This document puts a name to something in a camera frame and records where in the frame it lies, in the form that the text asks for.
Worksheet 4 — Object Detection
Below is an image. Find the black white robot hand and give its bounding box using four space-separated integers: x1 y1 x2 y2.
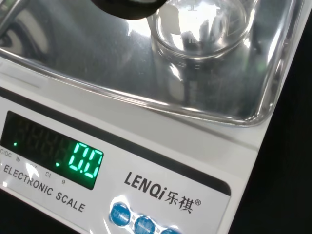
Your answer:
90 0 169 20

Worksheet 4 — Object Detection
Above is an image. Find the white electronic balance steel pan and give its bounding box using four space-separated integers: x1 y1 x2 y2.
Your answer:
0 0 312 234

